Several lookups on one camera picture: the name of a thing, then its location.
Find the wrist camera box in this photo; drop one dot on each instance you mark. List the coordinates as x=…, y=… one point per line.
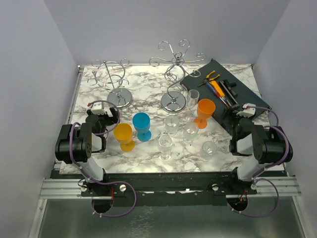
x=248, y=110
x=97, y=108

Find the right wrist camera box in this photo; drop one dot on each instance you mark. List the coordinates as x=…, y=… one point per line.
x=248, y=110

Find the blue plastic goblet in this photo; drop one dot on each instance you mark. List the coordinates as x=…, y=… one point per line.
x=141, y=122

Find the aluminium rail frame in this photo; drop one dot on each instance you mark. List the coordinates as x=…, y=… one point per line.
x=166, y=190

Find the orange plastic goblet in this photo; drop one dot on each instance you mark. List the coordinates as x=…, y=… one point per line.
x=205, y=110

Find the yellow utility knife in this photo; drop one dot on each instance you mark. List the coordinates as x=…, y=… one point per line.
x=218, y=88

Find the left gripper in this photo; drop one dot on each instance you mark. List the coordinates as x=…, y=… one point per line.
x=112, y=120

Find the clear wine glass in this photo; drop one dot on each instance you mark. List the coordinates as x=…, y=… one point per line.
x=190, y=131
x=171, y=125
x=165, y=144
x=207, y=150

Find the dark flat equipment box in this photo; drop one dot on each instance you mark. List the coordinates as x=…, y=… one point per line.
x=246, y=87

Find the tall chrome glass rack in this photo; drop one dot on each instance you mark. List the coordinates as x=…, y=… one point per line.
x=173, y=101

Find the yellow plastic goblet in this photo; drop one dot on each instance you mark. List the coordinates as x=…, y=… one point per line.
x=124, y=135

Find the tall clear flute glass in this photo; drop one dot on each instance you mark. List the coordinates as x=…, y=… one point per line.
x=191, y=101

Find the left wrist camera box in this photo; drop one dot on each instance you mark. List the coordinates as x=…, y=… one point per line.
x=97, y=108

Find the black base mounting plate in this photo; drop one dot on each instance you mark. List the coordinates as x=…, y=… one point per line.
x=124, y=193

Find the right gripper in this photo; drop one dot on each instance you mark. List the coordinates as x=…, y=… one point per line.
x=230, y=112

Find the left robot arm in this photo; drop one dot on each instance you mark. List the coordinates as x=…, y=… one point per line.
x=77, y=142

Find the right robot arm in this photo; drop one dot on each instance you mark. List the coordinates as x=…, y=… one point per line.
x=267, y=146

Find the clear wine glass front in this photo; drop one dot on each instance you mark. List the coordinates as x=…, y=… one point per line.
x=165, y=144

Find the yellow handled pliers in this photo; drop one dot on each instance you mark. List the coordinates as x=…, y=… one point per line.
x=209, y=78

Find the blue red screwdriver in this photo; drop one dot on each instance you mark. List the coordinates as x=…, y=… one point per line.
x=212, y=88

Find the black metal tool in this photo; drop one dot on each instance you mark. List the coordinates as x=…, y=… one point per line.
x=229, y=85

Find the small chrome glass rack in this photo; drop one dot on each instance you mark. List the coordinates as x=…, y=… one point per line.
x=110, y=76

